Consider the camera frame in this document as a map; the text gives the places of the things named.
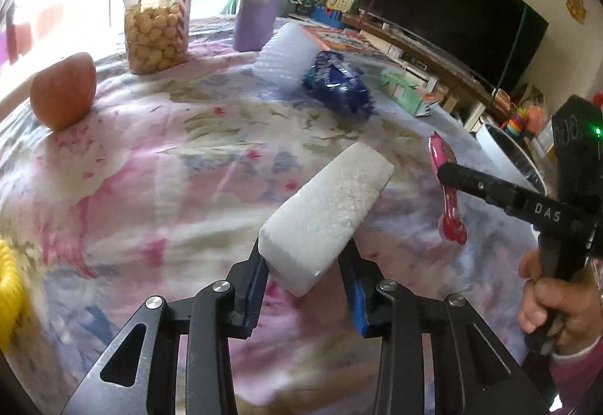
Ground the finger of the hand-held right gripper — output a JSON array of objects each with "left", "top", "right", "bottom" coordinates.
[{"left": 437, "top": 162, "right": 525, "bottom": 219}]

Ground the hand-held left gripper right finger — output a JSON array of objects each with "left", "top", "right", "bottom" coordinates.
[{"left": 338, "top": 242, "right": 549, "bottom": 415}]

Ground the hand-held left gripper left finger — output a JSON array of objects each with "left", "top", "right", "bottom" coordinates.
[{"left": 61, "top": 238, "right": 272, "bottom": 415}]

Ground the pink wrapper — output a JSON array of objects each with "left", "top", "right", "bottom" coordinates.
[{"left": 428, "top": 131, "right": 468, "bottom": 247}]

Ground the black bin with white rim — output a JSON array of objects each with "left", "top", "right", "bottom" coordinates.
[{"left": 475, "top": 123, "right": 548, "bottom": 198}]

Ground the white foam block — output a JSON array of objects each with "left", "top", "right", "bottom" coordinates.
[{"left": 258, "top": 142, "right": 395, "bottom": 299}]

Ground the person's right hand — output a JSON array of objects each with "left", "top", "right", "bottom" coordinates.
[{"left": 518, "top": 249, "right": 603, "bottom": 357}]

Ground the green carton box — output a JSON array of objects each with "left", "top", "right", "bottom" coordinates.
[{"left": 379, "top": 69, "right": 440, "bottom": 117}]

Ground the white television cabinet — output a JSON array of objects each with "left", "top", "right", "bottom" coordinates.
[{"left": 341, "top": 12, "right": 493, "bottom": 133}]

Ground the floral tablecloth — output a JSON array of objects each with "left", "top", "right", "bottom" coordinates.
[{"left": 0, "top": 14, "right": 542, "bottom": 415}]

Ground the dark blue snack packet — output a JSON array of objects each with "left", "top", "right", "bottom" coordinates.
[{"left": 302, "top": 50, "right": 374, "bottom": 118}]

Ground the black television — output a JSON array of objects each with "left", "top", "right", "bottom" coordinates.
[{"left": 360, "top": 0, "right": 550, "bottom": 89}]

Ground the red picture book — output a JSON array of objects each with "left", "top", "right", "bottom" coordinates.
[{"left": 294, "top": 21, "right": 374, "bottom": 56}]

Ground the white bubble wrap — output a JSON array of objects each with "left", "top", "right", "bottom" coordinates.
[{"left": 254, "top": 21, "right": 324, "bottom": 89}]

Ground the toy telephone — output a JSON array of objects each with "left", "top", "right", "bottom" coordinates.
[{"left": 325, "top": 0, "right": 357, "bottom": 16}]

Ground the yellow knitted object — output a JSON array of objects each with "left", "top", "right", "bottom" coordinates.
[{"left": 0, "top": 238, "right": 37, "bottom": 352}]

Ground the orange apple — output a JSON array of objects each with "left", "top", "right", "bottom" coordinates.
[{"left": 31, "top": 52, "right": 97, "bottom": 132}]

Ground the clear jar of snacks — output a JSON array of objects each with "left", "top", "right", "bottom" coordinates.
[{"left": 121, "top": 0, "right": 199, "bottom": 76}]

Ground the stacking ring toy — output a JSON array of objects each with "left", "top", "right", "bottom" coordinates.
[{"left": 502, "top": 106, "right": 531, "bottom": 136}]

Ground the yellow and red wall sticker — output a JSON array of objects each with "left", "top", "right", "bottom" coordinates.
[{"left": 565, "top": 0, "right": 588, "bottom": 25}]

